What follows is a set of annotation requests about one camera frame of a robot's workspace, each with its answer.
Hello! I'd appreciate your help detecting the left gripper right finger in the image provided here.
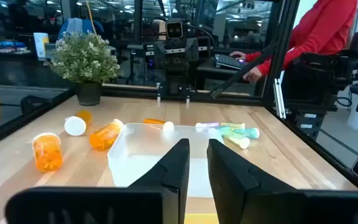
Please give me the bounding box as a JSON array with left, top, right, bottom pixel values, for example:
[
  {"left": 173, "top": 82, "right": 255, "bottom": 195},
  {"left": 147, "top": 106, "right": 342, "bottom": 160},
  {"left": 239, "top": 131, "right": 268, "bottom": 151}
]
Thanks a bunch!
[{"left": 206, "top": 138, "right": 358, "bottom": 224}]

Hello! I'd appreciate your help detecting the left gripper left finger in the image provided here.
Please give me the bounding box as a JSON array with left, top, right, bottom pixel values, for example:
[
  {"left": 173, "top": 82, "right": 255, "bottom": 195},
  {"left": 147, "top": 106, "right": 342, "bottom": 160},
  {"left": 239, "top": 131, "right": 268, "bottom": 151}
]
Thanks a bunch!
[{"left": 4, "top": 138, "right": 191, "bottom": 224}]

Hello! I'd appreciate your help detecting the teal pill bottle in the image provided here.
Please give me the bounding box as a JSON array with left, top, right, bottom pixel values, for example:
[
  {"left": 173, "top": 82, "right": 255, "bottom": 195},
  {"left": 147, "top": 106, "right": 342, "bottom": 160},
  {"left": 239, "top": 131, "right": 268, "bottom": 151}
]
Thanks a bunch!
[{"left": 216, "top": 126, "right": 260, "bottom": 140}]

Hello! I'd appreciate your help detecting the slim orange pill bottle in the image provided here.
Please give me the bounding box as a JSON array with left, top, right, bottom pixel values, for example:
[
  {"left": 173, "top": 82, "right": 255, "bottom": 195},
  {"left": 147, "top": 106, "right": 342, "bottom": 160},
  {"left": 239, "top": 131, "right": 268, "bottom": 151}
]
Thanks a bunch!
[{"left": 143, "top": 117, "right": 175, "bottom": 133}]

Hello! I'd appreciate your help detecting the orange pill bottle white cap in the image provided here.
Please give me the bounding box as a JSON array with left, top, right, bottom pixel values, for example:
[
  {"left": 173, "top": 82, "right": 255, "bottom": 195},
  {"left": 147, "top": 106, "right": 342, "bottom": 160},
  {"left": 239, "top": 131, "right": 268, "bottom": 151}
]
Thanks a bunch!
[{"left": 88, "top": 118, "right": 125, "bottom": 152}]

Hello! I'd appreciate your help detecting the wide orange pill bottle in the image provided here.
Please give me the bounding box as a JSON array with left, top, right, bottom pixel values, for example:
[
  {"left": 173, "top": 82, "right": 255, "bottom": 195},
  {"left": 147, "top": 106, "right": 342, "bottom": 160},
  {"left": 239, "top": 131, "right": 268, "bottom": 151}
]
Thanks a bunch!
[{"left": 31, "top": 132, "right": 64, "bottom": 174}]

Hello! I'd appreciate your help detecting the clear translucent plastic bin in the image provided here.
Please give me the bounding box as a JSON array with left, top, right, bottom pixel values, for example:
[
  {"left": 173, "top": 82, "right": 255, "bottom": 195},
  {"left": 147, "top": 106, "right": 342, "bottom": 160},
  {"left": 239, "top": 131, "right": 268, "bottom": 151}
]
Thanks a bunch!
[{"left": 106, "top": 122, "right": 229, "bottom": 199}]

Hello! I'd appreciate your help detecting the yellow translucent plastic bin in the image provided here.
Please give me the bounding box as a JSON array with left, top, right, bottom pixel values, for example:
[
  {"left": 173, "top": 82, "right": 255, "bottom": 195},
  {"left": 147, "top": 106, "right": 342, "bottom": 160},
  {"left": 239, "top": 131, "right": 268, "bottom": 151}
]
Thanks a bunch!
[{"left": 184, "top": 213, "right": 220, "bottom": 224}]

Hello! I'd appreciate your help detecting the black computer keyboard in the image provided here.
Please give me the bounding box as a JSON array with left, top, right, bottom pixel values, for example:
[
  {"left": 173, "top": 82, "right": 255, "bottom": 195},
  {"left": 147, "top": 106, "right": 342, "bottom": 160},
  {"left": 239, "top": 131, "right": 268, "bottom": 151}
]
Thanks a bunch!
[{"left": 213, "top": 53, "right": 248, "bottom": 71}]

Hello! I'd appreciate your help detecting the person's hand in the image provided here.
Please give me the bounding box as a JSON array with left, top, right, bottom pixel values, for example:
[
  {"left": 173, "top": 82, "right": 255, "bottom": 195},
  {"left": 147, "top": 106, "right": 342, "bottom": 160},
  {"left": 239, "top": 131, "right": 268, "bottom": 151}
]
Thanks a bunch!
[
  {"left": 243, "top": 67, "right": 264, "bottom": 84},
  {"left": 229, "top": 51, "right": 247, "bottom": 60}
]

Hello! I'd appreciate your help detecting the potted plant with white flowers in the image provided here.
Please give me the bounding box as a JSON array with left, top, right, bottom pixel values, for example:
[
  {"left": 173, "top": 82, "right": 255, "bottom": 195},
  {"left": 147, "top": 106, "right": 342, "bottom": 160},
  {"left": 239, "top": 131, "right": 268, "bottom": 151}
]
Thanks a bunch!
[{"left": 48, "top": 30, "right": 121, "bottom": 106}]

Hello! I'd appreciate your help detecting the white sign card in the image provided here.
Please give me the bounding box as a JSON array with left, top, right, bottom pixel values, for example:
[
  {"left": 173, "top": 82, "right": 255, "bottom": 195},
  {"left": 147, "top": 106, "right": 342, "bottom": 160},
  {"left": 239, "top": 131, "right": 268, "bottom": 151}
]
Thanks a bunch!
[{"left": 33, "top": 32, "right": 50, "bottom": 60}]

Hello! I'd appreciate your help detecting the black equipment stand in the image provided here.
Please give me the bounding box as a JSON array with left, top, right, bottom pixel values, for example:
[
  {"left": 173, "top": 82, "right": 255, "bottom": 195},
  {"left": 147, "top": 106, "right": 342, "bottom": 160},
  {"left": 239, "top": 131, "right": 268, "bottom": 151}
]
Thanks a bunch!
[{"left": 283, "top": 30, "right": 358, "bottom": 139}]

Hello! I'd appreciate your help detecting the person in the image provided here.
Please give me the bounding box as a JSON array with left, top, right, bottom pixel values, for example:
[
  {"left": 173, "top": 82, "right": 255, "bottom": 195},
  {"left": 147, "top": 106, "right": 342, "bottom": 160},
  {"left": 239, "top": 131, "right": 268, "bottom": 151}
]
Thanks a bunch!
[{"left": 229, "top": 0, "right": 358, "bottom": 84}]

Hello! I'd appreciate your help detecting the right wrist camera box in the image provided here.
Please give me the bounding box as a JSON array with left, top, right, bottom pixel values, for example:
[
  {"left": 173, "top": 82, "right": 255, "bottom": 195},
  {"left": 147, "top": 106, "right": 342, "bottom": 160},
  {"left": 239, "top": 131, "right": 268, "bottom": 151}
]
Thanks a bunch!
[{"left": 165, "top": 17, "right": 185, "bottom": 40}]

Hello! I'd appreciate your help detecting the thin yellow cable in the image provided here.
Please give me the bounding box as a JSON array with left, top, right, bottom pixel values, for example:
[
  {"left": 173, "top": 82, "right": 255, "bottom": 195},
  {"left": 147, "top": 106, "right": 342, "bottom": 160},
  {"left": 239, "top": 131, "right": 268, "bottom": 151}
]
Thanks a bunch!
[{"left": 85, "top": 0, "right": 98, "bottom": 35}]

